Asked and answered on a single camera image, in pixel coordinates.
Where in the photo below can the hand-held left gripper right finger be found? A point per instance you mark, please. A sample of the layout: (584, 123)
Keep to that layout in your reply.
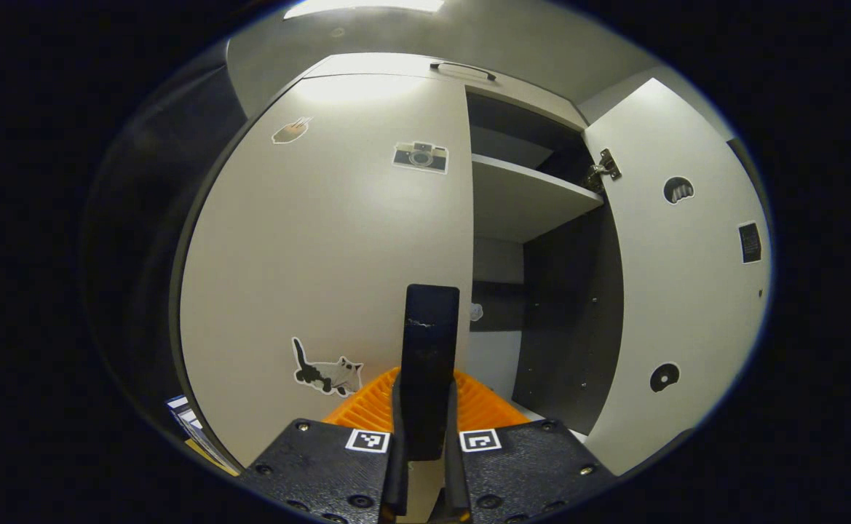
(534, 469)

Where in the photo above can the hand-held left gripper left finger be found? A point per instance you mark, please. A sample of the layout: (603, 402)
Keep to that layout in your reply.
(323, 466)

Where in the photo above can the grey double-door shoe cabinet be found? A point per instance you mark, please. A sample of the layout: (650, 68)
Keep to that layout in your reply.
(571, 313)

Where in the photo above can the beige cabinet door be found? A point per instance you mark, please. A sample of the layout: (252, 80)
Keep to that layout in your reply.
(323, 240)
(687, 291)

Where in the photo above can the beige cabinet shelf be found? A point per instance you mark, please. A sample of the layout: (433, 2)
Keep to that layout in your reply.
(520, 204)

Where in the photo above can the metal right door hinge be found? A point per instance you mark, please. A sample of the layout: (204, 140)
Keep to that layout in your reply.
(603, 171)

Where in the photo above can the beige cabinet drawer front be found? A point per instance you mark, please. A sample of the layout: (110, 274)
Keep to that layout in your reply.
(527, 93)

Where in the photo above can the white and blue box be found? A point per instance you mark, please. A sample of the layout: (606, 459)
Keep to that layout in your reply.
(192, 429)

